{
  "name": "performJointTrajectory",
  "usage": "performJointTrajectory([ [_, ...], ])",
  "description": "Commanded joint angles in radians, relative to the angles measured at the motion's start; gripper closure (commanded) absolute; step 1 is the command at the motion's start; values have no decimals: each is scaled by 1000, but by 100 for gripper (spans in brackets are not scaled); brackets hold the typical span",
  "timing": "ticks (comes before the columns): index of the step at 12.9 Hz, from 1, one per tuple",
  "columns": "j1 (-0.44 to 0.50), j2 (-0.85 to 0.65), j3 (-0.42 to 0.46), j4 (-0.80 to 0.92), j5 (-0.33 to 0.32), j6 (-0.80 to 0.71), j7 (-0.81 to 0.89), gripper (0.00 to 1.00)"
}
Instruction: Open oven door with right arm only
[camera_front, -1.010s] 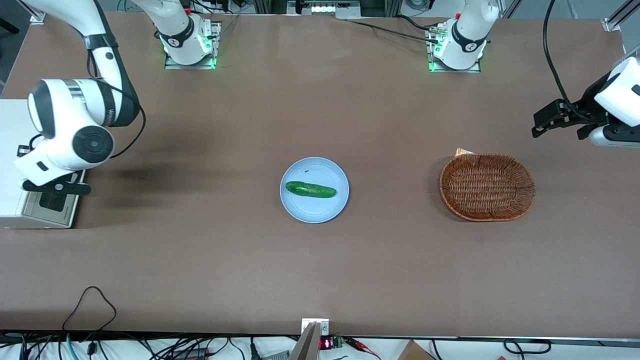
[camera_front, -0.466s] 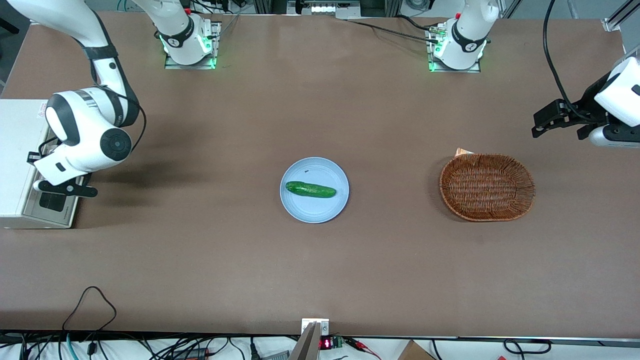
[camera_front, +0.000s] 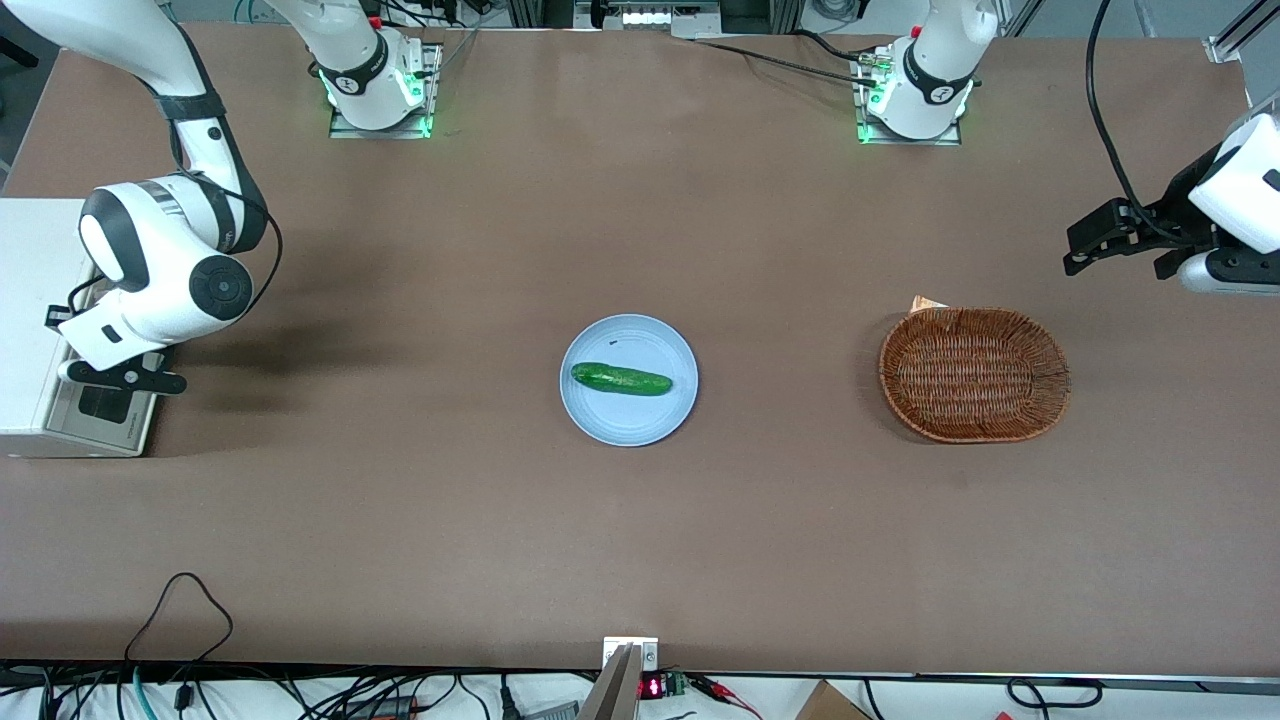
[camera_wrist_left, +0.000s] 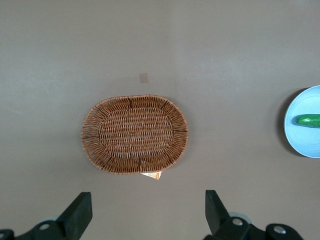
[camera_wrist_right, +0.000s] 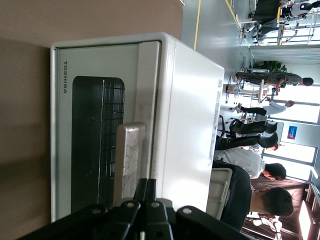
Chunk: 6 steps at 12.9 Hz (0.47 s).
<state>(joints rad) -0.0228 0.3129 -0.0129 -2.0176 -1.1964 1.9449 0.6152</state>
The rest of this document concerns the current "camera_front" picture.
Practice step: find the aluminium frame profile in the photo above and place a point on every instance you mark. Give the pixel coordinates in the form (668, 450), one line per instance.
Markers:
(1240, 30)

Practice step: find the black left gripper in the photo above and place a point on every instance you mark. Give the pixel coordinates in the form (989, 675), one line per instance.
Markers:
(1176, 211)

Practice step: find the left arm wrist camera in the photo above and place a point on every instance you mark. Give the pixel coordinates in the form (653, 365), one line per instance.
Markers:
(1230, 272)

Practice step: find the green terminal block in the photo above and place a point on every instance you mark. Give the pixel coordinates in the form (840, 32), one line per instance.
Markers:
(677, 683)

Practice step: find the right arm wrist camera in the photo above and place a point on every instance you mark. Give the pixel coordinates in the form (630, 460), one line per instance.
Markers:
(130, 379)

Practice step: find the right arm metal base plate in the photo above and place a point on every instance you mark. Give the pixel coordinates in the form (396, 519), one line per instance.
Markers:
(430, 90)

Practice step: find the grey camera pole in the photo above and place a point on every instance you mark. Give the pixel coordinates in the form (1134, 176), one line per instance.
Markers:
(612, 690)

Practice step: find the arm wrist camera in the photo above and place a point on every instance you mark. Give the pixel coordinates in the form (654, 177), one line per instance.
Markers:
(130, 379)
(1230, 272)

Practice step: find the orange paper basket tag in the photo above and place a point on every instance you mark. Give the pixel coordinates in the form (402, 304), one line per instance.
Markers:
(925, 302)

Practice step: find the white toaster oven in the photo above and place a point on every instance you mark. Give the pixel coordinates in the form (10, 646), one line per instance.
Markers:
(25, 300)

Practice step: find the green cucumber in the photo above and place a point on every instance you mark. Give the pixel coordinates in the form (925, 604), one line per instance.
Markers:
(620, 379)

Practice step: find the brown oval wicker basket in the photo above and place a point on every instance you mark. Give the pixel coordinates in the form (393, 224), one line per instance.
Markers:
(975, 375)

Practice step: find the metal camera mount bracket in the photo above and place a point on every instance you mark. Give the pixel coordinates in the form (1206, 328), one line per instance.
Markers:
(645, 650)

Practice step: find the light blue round plate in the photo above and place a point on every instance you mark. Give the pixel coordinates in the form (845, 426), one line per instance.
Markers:
(630, 415)

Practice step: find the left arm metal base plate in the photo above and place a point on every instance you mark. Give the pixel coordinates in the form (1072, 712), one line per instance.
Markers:
(868, 130)

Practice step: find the metal equipment box with lights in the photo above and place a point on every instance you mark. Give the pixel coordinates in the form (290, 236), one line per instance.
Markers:
(655, 15)

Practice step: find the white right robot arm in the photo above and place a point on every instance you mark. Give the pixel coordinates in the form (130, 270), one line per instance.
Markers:
(160, 260)

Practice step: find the grey glass oven door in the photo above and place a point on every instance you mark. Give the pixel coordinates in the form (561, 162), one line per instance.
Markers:
(135, 430)

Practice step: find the brown cardboard box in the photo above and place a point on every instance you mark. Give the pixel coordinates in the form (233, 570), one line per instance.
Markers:
(830, 705)

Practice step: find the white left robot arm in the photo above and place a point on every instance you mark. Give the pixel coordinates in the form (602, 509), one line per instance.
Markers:
(935, 60)

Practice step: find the red digit display module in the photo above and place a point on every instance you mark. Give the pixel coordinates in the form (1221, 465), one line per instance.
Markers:
(651, 687)

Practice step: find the grey power adapter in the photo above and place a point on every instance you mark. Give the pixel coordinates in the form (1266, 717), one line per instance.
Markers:
(550, 712)

